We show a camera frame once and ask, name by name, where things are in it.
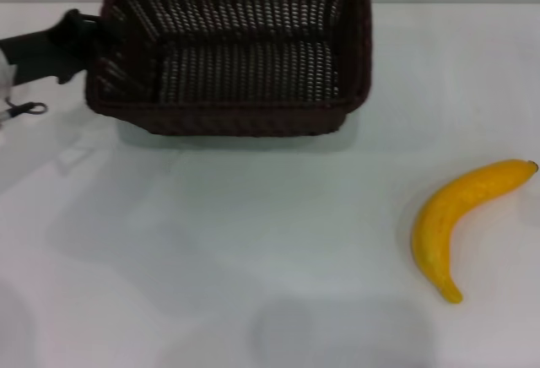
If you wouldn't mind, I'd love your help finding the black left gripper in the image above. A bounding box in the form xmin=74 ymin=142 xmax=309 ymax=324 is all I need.
xmin=0 ymin=8 xmax=129 ymax=85

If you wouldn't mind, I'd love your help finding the dark brown woven basket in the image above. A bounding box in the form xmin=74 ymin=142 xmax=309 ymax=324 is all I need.
xmin=85 ymin=0 xmax=375 ymax=137

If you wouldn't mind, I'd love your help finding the yellow banana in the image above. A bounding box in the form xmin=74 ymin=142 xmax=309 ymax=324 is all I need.
xmin=411 ymin=159 xmax=540 ymax=305

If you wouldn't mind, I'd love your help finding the black cable with ring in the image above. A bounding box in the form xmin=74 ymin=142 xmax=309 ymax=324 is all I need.
xmin=0 ymin=102 xmax=48 ymax=127

